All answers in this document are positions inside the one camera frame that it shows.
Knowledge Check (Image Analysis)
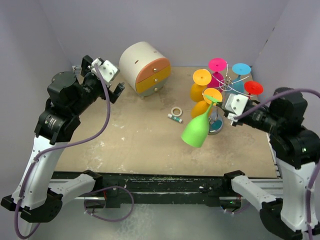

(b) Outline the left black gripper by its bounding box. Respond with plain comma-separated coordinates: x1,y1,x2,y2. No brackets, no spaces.
71,56,123,117

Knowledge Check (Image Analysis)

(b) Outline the orange wine glass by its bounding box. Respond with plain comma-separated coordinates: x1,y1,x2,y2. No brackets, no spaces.
191,88,223,119
189,68,212,103

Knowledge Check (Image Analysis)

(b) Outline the blue plastic wine glass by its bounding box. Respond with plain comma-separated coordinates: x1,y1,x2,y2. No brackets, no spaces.
227,63,251,95

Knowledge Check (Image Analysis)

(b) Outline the red plastic wine glass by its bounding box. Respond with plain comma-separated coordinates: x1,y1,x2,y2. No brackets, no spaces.
244,80,264,96

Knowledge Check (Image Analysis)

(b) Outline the green plastic wine glass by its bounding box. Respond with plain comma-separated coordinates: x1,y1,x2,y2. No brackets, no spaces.
181,94,220,148

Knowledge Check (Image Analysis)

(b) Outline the pink plastic wine glass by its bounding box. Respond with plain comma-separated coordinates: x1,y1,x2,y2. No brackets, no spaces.
207,58,227,88

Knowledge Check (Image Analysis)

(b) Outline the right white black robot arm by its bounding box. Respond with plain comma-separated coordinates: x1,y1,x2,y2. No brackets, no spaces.
217,87,320,240

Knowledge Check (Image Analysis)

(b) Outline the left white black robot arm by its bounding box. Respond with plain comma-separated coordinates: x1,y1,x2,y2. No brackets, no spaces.
1,56,125,223

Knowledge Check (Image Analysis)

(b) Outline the chrome wine glass rack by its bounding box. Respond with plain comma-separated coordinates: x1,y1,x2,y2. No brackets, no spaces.
208,65,248,135

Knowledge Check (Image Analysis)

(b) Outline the white tape roll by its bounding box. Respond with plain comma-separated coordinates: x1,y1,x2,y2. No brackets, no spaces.
171,106,183,117

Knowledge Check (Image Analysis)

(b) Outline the small green white tube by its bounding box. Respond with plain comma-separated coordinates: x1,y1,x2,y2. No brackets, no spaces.
167,113,183,123

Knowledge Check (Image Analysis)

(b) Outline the round white drawer cabinet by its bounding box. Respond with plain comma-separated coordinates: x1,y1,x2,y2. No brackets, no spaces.
119,41,171,98

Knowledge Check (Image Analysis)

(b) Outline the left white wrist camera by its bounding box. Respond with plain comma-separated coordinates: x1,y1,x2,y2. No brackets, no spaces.
90,58,120,88

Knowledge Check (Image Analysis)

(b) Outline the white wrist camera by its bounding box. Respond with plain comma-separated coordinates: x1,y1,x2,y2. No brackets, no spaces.
221,93,249,126
90,58,120,88

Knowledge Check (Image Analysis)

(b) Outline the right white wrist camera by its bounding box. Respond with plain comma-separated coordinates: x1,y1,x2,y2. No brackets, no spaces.
221,93,249,126

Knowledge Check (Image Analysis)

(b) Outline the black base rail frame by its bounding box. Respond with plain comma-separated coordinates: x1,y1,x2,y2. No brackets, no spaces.
49,171,251,210

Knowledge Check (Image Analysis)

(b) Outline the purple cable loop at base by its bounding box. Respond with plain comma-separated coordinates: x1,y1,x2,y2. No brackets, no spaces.
83,184,136,222

